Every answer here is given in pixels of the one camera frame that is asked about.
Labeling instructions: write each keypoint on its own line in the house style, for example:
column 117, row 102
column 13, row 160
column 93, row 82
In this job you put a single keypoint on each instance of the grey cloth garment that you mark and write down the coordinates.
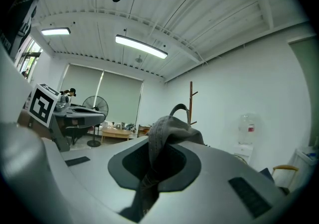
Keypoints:
column 172, row 131

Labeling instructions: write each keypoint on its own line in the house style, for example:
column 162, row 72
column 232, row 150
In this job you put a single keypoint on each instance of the clear water bottle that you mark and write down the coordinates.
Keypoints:
column 246, row 128

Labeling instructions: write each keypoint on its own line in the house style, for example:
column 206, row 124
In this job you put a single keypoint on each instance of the grey-green door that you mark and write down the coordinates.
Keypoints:
column 306, row 88

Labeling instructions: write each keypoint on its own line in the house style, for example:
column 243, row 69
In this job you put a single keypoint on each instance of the glass door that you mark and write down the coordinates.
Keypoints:
column 30, row 56

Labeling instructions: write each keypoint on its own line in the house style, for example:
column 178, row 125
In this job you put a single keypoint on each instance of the round ceiling fixture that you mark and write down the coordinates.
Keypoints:
column 138, row 59

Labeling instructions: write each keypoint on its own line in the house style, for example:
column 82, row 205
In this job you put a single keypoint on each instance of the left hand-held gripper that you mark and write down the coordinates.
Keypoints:
column 41, row 104

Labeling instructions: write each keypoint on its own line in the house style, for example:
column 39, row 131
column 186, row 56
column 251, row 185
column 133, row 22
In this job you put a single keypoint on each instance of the brown wooden coat rack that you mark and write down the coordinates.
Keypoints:
column 191, row 98

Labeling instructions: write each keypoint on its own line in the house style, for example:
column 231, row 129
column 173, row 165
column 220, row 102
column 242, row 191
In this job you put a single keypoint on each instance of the wooden side shelf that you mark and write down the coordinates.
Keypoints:
column 143, row 130

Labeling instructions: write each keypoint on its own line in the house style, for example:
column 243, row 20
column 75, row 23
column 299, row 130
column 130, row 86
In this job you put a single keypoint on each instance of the brown cardboard box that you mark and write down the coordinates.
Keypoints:
column 27, row 121

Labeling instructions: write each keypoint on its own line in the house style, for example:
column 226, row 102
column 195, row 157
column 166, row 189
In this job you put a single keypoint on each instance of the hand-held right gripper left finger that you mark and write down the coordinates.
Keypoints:
column 94, row 173

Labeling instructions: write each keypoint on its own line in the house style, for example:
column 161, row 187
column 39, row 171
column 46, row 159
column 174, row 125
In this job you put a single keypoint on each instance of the grey roller blind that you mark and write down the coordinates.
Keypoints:
column 82, row 83
column 122, row 101

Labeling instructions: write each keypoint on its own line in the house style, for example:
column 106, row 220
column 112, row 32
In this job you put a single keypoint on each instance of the oval wooden coffee table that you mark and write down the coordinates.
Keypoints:
column 115, row 134

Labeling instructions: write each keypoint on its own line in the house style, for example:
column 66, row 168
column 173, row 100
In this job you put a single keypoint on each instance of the long ceiling light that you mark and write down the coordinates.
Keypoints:
column 55, row 31
column 140, row 46

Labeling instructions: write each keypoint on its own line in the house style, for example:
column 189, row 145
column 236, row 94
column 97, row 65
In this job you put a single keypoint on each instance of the white box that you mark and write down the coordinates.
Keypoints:
column 304, row 160

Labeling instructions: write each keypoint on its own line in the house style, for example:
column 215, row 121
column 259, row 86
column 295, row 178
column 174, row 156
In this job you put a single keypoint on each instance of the person's black printed t-shirt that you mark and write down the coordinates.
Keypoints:
column 17, row 19

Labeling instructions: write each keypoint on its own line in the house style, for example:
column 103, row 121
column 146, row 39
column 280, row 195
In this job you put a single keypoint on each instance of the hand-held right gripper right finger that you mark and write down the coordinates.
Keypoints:
column 211, row 193

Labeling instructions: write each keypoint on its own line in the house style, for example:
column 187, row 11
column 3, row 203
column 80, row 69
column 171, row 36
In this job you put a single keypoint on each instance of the black standing fan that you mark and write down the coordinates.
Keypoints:
column 96, row 104

